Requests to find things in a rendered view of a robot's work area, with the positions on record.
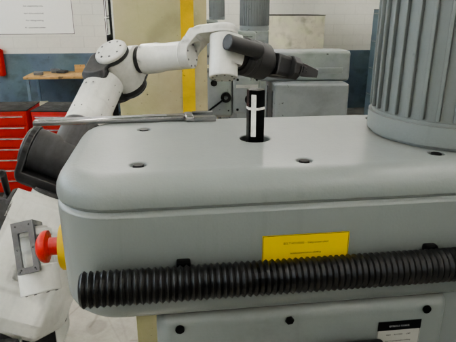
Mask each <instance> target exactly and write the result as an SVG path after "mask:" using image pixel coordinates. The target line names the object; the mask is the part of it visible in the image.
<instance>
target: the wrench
mask: <svg viewBox="0 0 456 342"><path fill-rule="evenodd" d="M184 120H186V122H203V121H216V115H213V114H212V111H192V112H190V111H187V112H184V113H171V114H146V115H115V116H96V117H59V118H40V119H35V120H34V121H33V126H65V125H83V124H118V123H136V122H153V121H184Z"/></svg>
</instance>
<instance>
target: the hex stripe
mask: <svg viewBox="0 0 456 342"><path fill-rule="evenodd" d="M256 109H257V95H251V133H250V136H251V137H256Z"/></svg>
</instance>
